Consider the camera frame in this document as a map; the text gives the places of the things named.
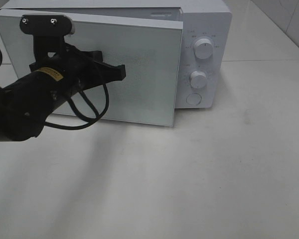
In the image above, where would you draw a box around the lower white timer knob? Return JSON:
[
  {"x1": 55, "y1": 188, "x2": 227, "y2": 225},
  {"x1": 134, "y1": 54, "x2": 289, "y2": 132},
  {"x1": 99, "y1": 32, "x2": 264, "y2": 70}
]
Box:
[{"x1": 189, "y1": 71, "x2": 207, "y2": 89}]

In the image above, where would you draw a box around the white microwave oven body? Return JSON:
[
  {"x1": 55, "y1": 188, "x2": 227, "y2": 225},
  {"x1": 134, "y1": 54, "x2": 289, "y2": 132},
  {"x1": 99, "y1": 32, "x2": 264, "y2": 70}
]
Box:
[{"x1": 0, "y1": 0, "x2": 232, "y2": 109}]

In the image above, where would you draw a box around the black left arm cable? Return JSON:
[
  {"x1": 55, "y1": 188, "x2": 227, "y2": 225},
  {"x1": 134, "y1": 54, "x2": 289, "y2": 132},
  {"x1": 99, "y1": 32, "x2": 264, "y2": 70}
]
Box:
[{"x1": 0, "y1": 38, "x2": 109, "y2": 130}]

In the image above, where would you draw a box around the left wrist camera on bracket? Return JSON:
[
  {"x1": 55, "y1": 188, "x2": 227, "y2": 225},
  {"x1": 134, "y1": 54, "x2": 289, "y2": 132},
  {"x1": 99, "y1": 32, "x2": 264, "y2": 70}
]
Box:
[{"x1": 19, "y1": 14, "x2": 75, "y2": 61}]

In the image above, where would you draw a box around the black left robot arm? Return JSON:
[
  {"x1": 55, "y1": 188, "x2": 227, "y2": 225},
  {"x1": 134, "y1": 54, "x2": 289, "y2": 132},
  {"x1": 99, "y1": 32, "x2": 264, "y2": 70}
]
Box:
[{"x1": 0, "y1": 45, "x2": 126, "y2": 142}]

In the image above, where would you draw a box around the round white door button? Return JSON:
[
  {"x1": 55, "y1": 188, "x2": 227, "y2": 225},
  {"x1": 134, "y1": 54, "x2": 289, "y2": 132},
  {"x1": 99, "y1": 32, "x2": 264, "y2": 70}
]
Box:
[{"x1": 186, "y1": 93, "x2": 202, "y2": 106}]

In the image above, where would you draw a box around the white microwave door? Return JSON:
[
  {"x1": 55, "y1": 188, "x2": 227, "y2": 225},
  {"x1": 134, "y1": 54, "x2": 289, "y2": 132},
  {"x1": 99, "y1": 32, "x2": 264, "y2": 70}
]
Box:
[{"x1": 0, "y1": 7, "x2": 184, "y2": 127}]

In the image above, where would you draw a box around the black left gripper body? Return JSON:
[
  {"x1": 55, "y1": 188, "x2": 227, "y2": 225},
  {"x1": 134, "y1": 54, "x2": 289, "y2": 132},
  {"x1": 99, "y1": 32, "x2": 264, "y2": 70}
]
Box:
[{"x1": 28, "y1": 43, "x2": 126, "y2": 95}]

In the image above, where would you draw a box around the upper white power knob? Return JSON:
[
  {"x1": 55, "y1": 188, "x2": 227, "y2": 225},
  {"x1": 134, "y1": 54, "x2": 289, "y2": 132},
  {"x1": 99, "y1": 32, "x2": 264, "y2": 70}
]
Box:
[{"x1": 193, "y1": 37, "x2": 214, "y2": 60}]

